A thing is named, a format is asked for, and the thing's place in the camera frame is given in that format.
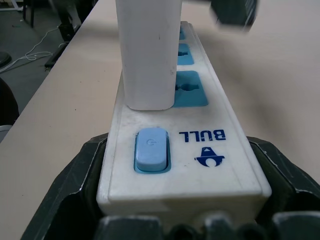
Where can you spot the black thin table leg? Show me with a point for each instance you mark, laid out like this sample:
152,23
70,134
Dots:
28,12

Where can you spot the black round chair base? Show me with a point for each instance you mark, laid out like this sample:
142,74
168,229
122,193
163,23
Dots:
3,58

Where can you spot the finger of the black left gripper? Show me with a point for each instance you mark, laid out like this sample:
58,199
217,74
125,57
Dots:
235,12

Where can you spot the dark rounded chair seat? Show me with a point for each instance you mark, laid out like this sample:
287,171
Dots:
7,102

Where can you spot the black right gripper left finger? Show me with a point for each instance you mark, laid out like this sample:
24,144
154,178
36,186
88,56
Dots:
72,180

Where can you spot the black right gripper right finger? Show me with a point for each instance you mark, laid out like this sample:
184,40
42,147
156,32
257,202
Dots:
287,185

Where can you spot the black metal stand leg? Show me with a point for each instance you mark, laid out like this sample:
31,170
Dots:
65,27

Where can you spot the white charger block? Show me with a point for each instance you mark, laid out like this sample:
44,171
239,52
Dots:
147,62

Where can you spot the white power strip blue sockets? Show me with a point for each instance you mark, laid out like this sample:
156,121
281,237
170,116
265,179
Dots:
200,180

